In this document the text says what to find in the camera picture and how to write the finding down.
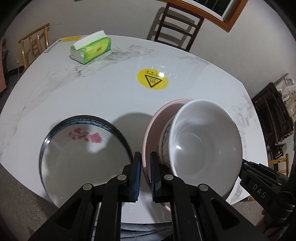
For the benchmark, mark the dark wooden furniture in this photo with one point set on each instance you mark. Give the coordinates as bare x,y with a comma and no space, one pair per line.
275,115

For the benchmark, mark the bamboo chair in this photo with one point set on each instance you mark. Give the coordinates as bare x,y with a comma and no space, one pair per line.
34,44

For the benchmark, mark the white plate with pink flower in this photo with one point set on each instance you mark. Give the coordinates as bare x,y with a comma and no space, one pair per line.
81,166

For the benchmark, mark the small bamboo stool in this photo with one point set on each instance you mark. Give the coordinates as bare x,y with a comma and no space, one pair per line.
279,164

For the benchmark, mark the large blue floral plate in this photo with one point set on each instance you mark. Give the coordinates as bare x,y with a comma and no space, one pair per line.
120,137

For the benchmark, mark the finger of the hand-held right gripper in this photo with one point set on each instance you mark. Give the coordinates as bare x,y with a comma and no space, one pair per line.
263,168

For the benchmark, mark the small white ribbed bowl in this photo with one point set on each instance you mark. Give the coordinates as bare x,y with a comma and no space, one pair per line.
203,143

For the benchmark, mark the round yellow warning sticker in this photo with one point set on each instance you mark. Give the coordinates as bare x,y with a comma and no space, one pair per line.
152,80

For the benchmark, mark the brown wooden window frame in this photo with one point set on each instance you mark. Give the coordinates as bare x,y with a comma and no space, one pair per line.
217,16

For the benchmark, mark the pink bowl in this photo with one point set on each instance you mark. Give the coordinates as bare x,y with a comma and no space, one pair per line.
154,129

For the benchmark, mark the yellow rectangular label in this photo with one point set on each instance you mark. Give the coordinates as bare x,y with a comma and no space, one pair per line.
71,39

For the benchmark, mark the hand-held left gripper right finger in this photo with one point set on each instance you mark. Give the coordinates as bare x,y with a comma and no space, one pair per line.
154,179

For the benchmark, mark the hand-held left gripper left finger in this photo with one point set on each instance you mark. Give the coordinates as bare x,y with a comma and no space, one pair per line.
138,177

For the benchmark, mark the pink cloth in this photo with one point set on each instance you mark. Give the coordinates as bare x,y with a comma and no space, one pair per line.
2,69

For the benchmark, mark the green tissue pack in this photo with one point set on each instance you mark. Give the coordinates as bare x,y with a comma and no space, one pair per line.
92,48

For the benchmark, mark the newspaper sheets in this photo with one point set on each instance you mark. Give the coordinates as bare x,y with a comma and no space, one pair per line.
288,88

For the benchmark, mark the dark wooden chair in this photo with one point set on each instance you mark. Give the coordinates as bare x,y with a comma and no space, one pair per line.
179,25

